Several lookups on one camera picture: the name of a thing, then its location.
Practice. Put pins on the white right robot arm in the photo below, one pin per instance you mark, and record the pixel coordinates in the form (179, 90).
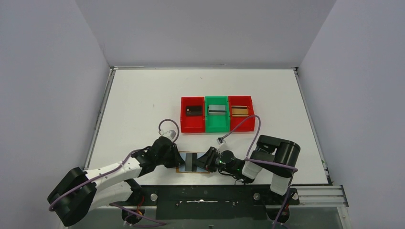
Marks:
(278, 156)

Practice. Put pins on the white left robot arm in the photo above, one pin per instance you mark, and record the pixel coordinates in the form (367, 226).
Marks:
(81, 191)

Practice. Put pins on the gold card in bin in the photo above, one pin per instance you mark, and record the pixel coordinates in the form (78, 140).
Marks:
(239, 111)

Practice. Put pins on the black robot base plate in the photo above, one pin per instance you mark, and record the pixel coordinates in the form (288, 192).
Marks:
(255, 202)

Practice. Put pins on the silver card in bin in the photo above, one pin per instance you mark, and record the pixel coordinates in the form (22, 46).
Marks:
(216, 109)

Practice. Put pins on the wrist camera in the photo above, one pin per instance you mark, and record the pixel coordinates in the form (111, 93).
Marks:
(222, 145)
(170, 134)

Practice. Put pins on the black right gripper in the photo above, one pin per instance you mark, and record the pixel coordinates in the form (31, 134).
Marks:
(208, 158)

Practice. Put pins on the green plastic bin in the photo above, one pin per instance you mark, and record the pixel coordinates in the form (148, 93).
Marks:
(217, 123)

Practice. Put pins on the aluminium table frame rail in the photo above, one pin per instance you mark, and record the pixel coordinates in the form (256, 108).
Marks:
(321, 196)

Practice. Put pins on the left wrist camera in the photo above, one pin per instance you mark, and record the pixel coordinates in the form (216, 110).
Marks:
(170, 134)

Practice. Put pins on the yellow leather card holder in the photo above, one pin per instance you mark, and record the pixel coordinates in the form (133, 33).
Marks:
(180, 169)

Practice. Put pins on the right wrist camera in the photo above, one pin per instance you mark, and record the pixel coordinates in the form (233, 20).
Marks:
(222, 145)

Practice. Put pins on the black card in bin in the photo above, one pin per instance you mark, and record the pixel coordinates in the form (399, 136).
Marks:
(194, 110)

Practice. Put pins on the left red plastic bin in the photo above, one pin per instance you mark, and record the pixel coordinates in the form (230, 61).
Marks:
(192, 124)

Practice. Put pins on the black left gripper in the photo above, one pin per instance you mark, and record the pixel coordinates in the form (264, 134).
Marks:
(172, 155)

